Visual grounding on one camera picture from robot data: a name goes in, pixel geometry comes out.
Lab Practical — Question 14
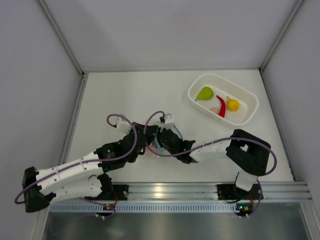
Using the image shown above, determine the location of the clear zip top bag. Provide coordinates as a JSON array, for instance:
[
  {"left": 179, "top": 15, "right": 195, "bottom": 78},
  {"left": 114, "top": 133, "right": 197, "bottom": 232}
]
[{"left": 150, "top": 121, "right": 184, "bottom": 157}]

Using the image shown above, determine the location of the small pink fake fruit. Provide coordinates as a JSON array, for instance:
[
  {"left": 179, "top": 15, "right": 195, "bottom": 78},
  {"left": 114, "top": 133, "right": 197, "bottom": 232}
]
[{"left": 210, "top": 107, "right": 220, "bottom": 115}]

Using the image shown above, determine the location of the red fake chili pepper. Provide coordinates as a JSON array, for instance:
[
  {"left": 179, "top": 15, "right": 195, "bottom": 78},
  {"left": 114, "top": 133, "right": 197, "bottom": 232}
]
[{"left": 216, "top": 95, "right": 226, "bottom": 118}]

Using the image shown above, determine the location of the green fake pear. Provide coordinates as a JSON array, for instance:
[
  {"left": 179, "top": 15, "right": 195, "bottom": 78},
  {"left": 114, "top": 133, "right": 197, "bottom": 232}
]
[{"left": 195, "top": 86, "right": 214, "bottom": 101}]

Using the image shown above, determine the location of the yellow fake pear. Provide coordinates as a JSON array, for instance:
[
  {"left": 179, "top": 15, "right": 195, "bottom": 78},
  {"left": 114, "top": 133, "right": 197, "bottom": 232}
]
[{"left": 226, "top": 97, "right": 240, "bottom": 112}]

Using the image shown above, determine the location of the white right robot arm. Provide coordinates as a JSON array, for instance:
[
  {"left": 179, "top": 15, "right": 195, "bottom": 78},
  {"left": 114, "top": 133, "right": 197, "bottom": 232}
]
[{"left": 154, "top": 129, "right": 277, "bottom": 201}]

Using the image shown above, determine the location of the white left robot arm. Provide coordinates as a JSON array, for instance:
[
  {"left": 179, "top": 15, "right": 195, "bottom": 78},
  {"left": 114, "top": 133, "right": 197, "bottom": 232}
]
[{"left": 22, "top": 123, "right": 159, "bottom": 213}]

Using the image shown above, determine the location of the white perforated plastic basket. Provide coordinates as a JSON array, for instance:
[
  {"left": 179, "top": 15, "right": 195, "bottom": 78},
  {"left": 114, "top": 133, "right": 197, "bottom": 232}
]
[{"left": 187, "top": 73, "right": 259, "bottom": 129}]

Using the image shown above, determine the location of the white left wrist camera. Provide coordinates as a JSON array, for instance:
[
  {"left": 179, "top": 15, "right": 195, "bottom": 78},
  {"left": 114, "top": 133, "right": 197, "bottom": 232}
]
[{"left": 114, "top": 116, "right": 132, "bottom": 135}]

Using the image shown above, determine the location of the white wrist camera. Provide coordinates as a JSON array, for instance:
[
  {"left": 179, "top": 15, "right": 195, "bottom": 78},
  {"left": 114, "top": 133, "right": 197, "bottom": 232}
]
[
  {"left": 114, "top": 116, "right": 132, "bottom": 135},
  {"left": 159, "top": 113, "right": 175, "bottom": 131}
]

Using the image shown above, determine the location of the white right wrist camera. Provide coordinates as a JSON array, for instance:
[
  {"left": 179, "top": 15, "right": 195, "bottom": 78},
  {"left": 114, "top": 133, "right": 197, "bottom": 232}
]
[{"left": 159, "top": 113, "right": 175, "bottom": 131}]

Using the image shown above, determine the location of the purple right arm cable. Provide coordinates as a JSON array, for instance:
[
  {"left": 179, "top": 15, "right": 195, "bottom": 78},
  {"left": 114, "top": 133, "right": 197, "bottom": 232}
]
[{"left": 143, "top": 110, "right": 277, "bottom": 177}]

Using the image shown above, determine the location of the aluminium mounting rail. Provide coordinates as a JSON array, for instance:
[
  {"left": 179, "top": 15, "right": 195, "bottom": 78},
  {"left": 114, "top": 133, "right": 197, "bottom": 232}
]
[{"left": 114, "top": 181, "right": 312, "bottom": 203}]

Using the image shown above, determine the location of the white slotted cable duct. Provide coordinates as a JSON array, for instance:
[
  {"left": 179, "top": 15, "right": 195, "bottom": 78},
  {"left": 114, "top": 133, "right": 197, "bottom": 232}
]
[{"left": 50, "top": 202, "right": 240, "bottom": 213}]

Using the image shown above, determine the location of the aluminium frame post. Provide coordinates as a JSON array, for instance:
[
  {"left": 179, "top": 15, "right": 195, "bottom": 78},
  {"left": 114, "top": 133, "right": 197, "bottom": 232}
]
[
  {"left": 35, "top": 0, "right": 84, "bottom": 77},
  {"left": 259, "top": 0, "right": 306, "bottom": 74}
]

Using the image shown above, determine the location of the right aluminium frame post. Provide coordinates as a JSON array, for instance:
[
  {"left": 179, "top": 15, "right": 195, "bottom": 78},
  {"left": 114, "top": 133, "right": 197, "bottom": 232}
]
[{"left": 259, "top": 0, "right": 306, "bottom": 74}]

